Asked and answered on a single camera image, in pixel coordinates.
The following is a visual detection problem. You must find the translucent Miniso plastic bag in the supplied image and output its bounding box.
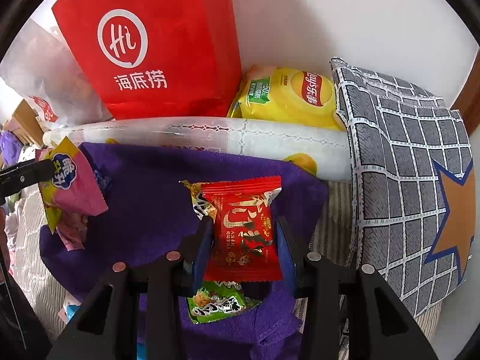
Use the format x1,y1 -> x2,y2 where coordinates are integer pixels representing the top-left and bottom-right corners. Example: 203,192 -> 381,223
1,19 -> 112,126

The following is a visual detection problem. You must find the red snack packet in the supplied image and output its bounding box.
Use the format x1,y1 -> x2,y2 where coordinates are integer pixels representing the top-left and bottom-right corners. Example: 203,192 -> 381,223
201,175 -> 282,283

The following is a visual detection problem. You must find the grey checked star cushion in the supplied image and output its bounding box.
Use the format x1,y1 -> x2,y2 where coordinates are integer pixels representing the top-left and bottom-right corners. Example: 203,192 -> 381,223
330,58 -> 475,316

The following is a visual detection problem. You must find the rolled printed plastic mat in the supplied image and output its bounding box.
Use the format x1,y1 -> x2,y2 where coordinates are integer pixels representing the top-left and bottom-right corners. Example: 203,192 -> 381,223
42,116 -> 352,181

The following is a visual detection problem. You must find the striped quilted mattress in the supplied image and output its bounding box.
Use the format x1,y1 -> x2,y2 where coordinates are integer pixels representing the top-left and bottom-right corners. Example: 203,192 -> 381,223
10,179 -> 443,360

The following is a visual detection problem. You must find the purple towel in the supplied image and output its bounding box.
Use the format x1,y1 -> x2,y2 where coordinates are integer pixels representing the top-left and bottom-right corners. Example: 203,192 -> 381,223
40,143 -> 328,359

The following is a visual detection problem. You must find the left hand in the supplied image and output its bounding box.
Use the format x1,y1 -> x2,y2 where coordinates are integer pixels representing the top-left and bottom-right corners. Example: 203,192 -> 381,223
0,208 -> 10,272

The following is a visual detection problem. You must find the brown wooden door frame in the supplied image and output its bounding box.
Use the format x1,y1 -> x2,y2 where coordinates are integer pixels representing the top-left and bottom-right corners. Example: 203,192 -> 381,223
451,51 -> 480,136

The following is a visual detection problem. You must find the pink yellow snack bag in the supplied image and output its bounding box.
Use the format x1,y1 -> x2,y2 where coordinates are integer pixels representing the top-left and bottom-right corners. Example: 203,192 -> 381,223
39,137 -> 108,251

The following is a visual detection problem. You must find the red Haidilao paper bag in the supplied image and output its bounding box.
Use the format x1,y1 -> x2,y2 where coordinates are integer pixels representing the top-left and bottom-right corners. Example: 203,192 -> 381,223
53,0 -> 242,119

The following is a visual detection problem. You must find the green snack packet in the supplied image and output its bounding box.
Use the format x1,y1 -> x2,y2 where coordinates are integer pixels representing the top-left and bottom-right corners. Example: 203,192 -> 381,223
186,281 -> 261,324

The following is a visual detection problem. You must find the wooden cabinet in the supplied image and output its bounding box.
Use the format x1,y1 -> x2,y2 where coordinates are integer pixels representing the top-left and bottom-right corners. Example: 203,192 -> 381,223
11,99 -> 44,148

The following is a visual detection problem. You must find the gold yellow snack packet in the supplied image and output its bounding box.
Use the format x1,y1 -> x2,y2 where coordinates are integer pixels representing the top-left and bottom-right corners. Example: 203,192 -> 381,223
180,180 -> 217,220

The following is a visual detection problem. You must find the yellow Lays chips bag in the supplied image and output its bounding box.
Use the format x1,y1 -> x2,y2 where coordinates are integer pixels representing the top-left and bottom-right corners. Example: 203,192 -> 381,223
227,65 -> 345,131

